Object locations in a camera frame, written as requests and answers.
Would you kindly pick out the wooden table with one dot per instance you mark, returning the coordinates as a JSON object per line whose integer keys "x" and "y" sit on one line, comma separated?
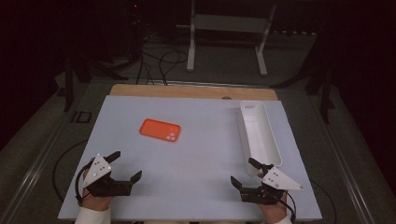
{"x": 186, "y": 91}

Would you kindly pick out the person's right hand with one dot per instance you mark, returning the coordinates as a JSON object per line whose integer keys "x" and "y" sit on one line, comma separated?
{"x": 274, "y": 213}

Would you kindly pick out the white oblong plastic tray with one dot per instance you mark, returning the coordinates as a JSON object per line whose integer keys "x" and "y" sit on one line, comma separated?
{"x": 260, "y": 133}

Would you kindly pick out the pale grey table mat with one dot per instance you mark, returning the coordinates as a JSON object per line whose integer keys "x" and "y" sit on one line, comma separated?
{"x": 193, "y": 161}

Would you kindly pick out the orange phone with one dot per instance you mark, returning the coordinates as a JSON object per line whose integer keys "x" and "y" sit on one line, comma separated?
{"x": 160, "y": 130}

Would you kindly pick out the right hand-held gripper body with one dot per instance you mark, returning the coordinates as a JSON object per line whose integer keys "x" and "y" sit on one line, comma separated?
{"x": 264, "y": 194}

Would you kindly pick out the white metal stand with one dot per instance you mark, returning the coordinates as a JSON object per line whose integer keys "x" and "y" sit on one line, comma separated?
{"x": 229, "y": 23}

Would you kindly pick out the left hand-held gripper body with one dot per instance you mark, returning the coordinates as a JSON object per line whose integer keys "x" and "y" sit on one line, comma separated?
{"x": 107, "y": 188}

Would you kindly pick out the black tripod stand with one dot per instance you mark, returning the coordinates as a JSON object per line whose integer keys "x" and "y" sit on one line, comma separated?
{"x": 69, "y": 90}
{"x": 326, "y": 96}

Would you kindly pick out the person's left hand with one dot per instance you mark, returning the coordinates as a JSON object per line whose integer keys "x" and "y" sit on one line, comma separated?
{"x": 95, "y": 203}

